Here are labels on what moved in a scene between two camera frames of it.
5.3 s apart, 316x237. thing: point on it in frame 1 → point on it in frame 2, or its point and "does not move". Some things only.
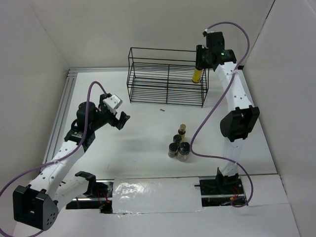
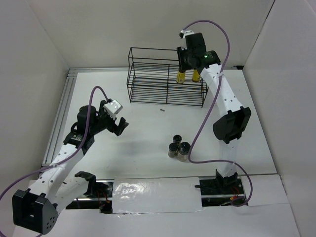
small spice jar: (173, 151) does not move
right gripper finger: (199, 51) → (183, 60)
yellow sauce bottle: (197, 75) does not move
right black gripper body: (205, 58) → (190, 55)
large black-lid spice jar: (183, 151) does not move
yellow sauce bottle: (181, 131) → (180, 77)
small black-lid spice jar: (177, 138) does not move
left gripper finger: (123, 119) → (122, 125)
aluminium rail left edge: (53, 138) does not move
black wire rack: (165, 76) does not move
